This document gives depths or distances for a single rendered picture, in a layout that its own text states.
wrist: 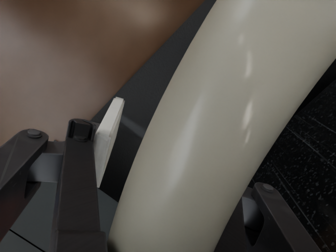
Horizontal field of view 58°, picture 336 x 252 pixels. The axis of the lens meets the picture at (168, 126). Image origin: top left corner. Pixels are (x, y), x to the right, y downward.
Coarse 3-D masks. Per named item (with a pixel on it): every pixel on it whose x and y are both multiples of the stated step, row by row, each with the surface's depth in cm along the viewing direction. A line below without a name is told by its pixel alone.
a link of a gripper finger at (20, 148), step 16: (16, 144) 12; (32, 144) 12; (0, 160) 10; (16, 160) 11; (32, 160) 11; (0, 176) 10; (16, 176) 10; (0, 192) 9; (16, 192) 11; (32, 192) 13; (0, 208) 9; (16, 208) 11; (0, 224) 10; (0, 240) 10
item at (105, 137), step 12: (108, 108) 18; (120, 108) 19; (108, 120) 16; (96, 132) 14; (108, 132) 14; (96, 144) 14; (108, 144) 14; (96, 156) 14; (108, 156) 17; (96, 168) 15; (96, 180) 15
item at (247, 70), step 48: (240, 0) 6; (288, 0) 6; (192, 48) 7; (240, 48) 6; (288, 48) 6; (192, 96) 6; (240, 96) 6; (288, 96) 6; (144, 144) 7; (192, 144) 6; (240, 144) 6; (144, 192) 7; (192, 192) 7; (240, 192) 7; (144, 240) 7; (192, 240) 7
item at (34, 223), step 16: (48, 192) 93; (32, 208) 83; (48, 208) 87; (112, 208) 108; (16, 224) 76; (32, 224) 79; (48, 224) 83; (16, 240) 72; (32, 240) 75; (48, 240) 78
